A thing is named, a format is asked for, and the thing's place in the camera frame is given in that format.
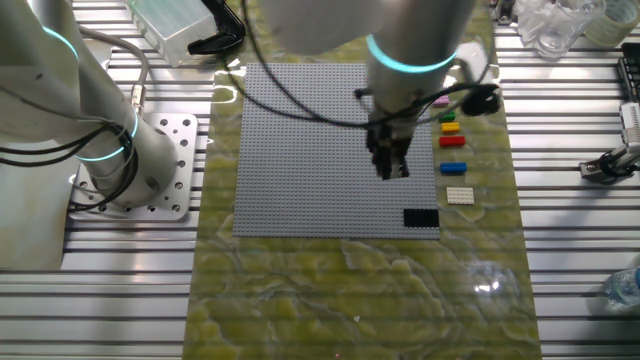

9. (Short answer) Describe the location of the black C-clamp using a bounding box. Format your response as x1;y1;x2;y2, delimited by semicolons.
186;0;248;57

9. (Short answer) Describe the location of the black base cable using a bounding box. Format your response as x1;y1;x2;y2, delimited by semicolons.
0;122;140;214

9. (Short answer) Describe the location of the large grey Lego baseplate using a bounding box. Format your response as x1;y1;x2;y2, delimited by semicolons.
232;62;441;240

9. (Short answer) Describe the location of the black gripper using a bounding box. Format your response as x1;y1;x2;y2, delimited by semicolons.
364;119;416;181

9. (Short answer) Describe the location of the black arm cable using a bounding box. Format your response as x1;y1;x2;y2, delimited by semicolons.
217;49;381;129
238;0;502;129

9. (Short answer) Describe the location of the grey depth camera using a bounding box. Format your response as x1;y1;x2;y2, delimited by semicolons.
618;101;640;147

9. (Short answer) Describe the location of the translucent plastic box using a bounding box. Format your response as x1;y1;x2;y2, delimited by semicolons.
123;0;220;69

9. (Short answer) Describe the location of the metal camera mount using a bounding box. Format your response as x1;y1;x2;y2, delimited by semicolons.
578;142;640;182

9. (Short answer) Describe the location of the black Lego plate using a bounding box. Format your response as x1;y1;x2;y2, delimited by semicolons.
403;208;441;230

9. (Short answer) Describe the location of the clear plastic cup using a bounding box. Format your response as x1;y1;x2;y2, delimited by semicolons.
516;0;607;57

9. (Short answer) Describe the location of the clear water bottle blue cap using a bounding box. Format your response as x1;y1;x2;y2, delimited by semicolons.
602;266;640;308

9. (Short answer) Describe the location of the black keyboard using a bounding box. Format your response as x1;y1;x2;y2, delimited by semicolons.
617;42;640;101

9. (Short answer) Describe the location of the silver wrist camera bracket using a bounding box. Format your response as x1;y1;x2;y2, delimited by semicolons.
455;40;494;81

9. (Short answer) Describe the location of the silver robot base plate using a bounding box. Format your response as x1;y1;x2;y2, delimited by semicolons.
66;112;200;223

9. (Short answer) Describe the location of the clear tape roll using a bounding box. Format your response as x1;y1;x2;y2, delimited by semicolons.
583;0;640;49

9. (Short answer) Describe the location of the green marble pattern mat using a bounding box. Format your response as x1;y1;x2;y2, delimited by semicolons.
181;0;544;360

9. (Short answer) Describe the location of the white Lego plate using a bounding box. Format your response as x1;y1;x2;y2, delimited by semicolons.
446;187;476;206

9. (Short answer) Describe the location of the grey base cable with connector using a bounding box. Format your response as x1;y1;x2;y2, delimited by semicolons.
82;27;152;117

